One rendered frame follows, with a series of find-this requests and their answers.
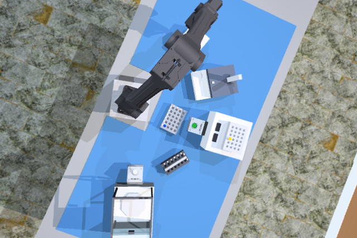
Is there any blue bench mat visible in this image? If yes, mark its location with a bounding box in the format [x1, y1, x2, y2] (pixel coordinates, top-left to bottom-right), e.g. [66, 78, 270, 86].
[56, 0, 297, 238]

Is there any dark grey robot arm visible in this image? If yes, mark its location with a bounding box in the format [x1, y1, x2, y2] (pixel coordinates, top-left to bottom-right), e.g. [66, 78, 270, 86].
[115, 0, 223, 119]

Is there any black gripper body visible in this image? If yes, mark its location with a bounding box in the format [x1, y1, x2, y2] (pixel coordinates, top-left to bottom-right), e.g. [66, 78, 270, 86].
[185, 12, 211, 33]

